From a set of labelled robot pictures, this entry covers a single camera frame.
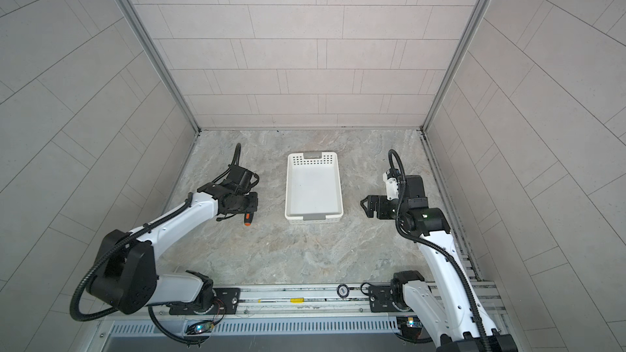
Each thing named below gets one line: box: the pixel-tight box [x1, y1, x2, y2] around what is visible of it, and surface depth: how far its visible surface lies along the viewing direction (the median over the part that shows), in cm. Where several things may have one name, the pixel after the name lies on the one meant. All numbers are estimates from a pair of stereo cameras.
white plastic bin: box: [284, 151, 344, 224], surface depth 99 cm
